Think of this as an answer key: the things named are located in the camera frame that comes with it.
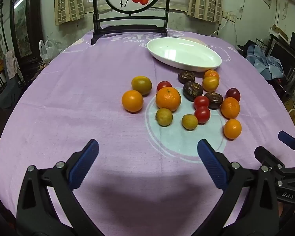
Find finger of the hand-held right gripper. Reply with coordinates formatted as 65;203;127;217
254;146;286;175
278;131;295;154

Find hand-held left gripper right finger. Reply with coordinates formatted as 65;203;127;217
197;139;280;236

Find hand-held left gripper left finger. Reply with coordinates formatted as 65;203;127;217
17;139;106;236

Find small orange mandarin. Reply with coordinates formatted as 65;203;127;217
221;97;241;119
223;119;242;139
204;69;220;80

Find small yellow-green citrus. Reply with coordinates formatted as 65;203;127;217
156;108;173;127
182;114;199;131

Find dark purple passion fruit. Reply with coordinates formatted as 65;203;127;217
183;81;203;102
178;70;195;84
204;92;223;110

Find dark red cherry tomato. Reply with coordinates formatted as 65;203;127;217
225;88;241;102

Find round orange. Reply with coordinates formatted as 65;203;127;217
122;90;144;113

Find large orange mandarin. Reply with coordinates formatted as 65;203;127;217
155;87;182;112

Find green-tinged mandarin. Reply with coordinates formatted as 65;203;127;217
131;76;152;96

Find white oval plate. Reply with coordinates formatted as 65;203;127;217
147;38;222;72

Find purple printed tablecloth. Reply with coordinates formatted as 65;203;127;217
0;28;295;236

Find blue crumpled cloth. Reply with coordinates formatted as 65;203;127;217
247;45;285;80

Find yellowish orange mandarin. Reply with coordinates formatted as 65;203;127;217
202;76;219;92

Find black monitor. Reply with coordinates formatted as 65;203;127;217
269;36;295;77

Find white plastic bag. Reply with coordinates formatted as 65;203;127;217
39;39;61;64

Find dark framed painting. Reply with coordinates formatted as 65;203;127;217
11;0;34;58

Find black persimmon painting screen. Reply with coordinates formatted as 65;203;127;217
91;0;171;45

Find beige checked curtain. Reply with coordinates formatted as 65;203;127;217
187;0;223;24
54;0;85;26

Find white power cable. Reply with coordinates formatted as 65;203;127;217
210;17;230;37

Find white wall socket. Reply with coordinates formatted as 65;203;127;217
222;11;237;23

